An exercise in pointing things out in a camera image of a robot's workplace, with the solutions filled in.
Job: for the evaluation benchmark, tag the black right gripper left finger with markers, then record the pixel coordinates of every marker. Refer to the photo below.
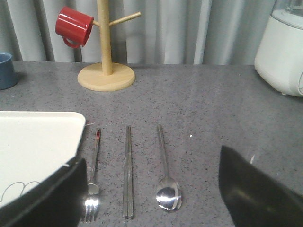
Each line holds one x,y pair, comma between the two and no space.
56,202

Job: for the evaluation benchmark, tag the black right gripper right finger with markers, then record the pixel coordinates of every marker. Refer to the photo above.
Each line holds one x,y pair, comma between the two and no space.
252,198

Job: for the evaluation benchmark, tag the silver fork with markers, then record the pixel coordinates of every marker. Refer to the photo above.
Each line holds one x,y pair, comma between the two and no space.
91,202

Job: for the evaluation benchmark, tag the silver spoon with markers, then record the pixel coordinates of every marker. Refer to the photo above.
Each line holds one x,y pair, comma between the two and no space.
169,195

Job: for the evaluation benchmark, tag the beige rabbit serving tray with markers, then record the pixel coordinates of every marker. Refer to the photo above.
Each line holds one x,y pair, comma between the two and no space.
33,145

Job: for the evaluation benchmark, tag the wooden mug tree stand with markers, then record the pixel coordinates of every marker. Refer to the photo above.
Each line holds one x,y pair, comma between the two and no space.
107,75

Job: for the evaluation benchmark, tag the blue mug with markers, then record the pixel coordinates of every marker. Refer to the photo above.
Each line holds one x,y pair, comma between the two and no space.
8,77

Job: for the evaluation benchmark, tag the white blender appliance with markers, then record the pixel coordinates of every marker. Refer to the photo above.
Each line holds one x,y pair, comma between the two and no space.
279,59

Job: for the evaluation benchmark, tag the red mug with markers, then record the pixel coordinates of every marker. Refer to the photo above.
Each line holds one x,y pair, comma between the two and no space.
74,27

